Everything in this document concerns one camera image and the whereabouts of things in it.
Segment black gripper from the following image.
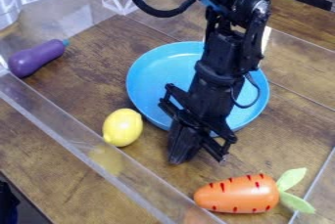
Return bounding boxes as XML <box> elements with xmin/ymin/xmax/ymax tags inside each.
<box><xmin>158</xmin><ymin>61</ymin><xmax>245</xmax><ymax>164</ymax></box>

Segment orange toy carrot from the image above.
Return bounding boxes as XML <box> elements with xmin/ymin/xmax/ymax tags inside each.
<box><xmin>194</xmin><ymin>167</ymin><xmax>315</xmax><ymax>214</ymax></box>

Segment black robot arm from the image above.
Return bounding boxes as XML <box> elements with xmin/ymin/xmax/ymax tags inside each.
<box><xmin>159</xmin><ymin>0</ymin><xmax>269</xmax><ymax>164</ymax></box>

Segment yellow toy lemon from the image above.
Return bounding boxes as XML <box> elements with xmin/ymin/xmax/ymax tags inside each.
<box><xmin>102</xmin><ymin>109</ymin><xmax>142</xmax><ymax>147</ymax></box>

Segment blue round plate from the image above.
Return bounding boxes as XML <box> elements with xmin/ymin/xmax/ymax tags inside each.
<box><xmin>126</xmin><ymin>41</ymin><xmax>269</xmax><ymax>131</ymax></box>

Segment clear acrylic barrier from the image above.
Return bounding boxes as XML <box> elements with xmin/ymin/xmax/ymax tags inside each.
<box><xmin>0</xmin><ymin>0</ymin><xmax>335</xmax><ymax>224</ymax></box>

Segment purple toy eggplant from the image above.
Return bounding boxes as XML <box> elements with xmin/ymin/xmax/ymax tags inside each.
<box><xmin>8</xmin><ymin>39</ymin><xmax>69</xmax><ymax>78</ymax></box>

